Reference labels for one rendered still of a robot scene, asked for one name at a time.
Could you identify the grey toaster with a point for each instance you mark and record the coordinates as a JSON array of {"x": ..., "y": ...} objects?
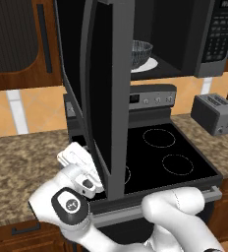
[{"x": 214, "y": 113}]

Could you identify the black stove with hob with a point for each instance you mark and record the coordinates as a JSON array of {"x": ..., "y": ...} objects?
[{"x": 165, "y": 154}]

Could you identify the black microwave door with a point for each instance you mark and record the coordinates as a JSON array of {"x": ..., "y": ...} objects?
[{"x": 101, "y": 98}]

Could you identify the grey stove knob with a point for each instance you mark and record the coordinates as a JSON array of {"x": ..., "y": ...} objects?
[
  {"x": 145, "y": 101},
  {"x": 158, "y": 100},
  {"x": 170, "y": 98}
]

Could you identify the black microwave oven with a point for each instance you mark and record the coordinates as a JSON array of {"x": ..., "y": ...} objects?
[{"x": 214, "y": 39}]

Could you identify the grey glass bowl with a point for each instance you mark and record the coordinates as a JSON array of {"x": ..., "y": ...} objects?
[{"x": 140, "y": 50}]

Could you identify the brown cupboard door dark panel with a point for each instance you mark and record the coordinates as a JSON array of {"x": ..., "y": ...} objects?
[{"x": 11, "y": 39}]

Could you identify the brown wooden base cupboard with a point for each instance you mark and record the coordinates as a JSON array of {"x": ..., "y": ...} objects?
[{"x": 225, "y": 210}]

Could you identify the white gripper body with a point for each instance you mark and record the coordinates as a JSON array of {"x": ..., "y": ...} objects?
[{"x": 77, "y": 158}]

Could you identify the brown wooden drawer front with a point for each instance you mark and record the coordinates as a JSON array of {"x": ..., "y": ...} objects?
[{"x": 1, "y": 239}]

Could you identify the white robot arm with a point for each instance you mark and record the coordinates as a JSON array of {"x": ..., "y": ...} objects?
[{"x": 171, "y": 213}]

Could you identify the white microwave turntable plate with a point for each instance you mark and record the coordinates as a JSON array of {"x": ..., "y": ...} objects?
[{"x": 149, "y": 65}]

